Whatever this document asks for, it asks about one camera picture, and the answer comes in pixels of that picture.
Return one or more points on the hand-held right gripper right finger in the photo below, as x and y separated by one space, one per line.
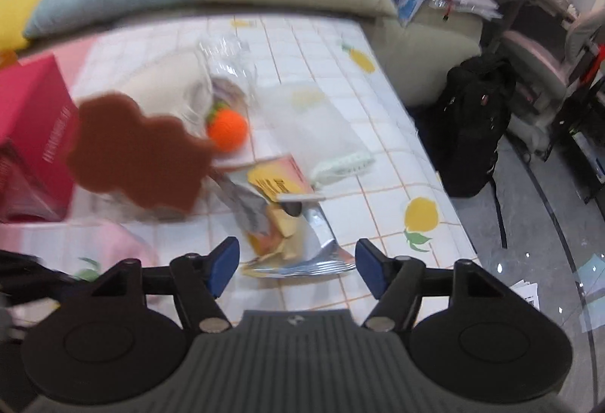
372 269

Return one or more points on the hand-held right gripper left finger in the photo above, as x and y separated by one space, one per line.
223 265

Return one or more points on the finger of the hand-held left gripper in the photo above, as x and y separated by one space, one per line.
28 278

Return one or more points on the yellow pink packet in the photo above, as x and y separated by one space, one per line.
274 179

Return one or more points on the orange crochet ball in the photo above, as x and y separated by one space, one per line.
228 130

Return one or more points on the brown plush cookie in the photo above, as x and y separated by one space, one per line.
137 153

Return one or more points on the clear zip bag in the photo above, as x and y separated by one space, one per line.
312 125

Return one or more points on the pink square cushion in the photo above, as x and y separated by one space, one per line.
33 120

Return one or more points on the silver snack packet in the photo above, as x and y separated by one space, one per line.
316 247

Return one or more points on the grey foil wrapper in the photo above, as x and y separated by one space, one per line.
246 205

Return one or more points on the white paper sheet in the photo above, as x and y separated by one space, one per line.
527 295

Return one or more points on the black backpack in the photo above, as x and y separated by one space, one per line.
468 125

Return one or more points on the crumpled clear plastic bag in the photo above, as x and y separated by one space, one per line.
227 54

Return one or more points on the lemon print checkered tablecloth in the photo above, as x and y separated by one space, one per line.
331 54

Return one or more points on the beige sofa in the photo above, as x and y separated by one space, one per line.
425 49

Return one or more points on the pink office chair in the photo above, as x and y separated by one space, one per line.
534 54

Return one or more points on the yellow pillow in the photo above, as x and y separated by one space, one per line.
23 2

